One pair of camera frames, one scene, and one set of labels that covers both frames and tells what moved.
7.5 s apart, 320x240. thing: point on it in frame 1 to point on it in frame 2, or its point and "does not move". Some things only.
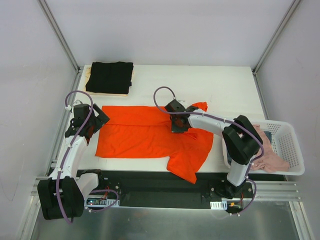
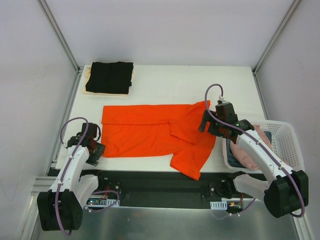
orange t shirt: (141, 131) does not move
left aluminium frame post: (48, 12) does not move
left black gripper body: (99, 117) to (97, 153)
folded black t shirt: (107, 77) does not move
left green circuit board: (96, 201) does not move
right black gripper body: (176, 122) to (208, 122)
